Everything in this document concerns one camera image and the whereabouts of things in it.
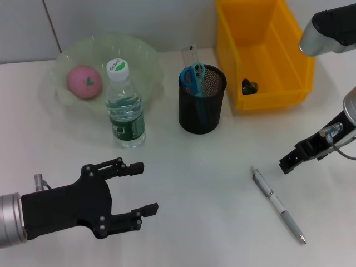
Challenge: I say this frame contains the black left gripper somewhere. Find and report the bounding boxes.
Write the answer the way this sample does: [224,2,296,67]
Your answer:
[20,157,160,241]

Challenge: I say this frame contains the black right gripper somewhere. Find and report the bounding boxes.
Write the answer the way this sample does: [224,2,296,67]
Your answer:
[278,109,356,175]

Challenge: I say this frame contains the clear green-label water bottle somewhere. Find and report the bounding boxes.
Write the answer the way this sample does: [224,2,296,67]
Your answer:
[105,58,146,149]

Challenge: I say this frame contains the green plastic wrapper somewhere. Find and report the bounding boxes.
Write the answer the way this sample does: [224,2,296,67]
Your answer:
[241,78,260,96]

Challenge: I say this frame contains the pink toy peach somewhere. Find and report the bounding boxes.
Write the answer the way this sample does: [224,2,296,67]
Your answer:
[66,65,104,100]

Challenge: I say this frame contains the blue teal scissors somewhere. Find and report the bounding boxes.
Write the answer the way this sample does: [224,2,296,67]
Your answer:
[180,62,210,126]

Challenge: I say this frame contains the clear plastic ruler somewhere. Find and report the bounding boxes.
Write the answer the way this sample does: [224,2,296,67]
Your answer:
[181,42,201,70]

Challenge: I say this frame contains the white grey pen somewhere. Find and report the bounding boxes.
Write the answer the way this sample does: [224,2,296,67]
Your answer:
[250,165,308,245]

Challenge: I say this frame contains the black mesh pen holder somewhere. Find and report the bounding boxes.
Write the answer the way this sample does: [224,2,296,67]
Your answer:
[177,64,228,135]

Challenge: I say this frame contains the translucent green fruit plate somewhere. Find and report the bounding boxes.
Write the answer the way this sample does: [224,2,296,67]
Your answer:
[41,33,166,123]

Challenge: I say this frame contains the yellow plastic bin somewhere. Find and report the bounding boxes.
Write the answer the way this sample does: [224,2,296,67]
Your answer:
[215,0,317,113]

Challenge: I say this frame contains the grey right arm cable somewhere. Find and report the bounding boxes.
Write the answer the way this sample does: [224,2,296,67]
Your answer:
[319,122,356,161]

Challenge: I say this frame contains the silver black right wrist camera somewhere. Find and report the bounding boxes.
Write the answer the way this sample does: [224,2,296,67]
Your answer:
[298,3,356,57]

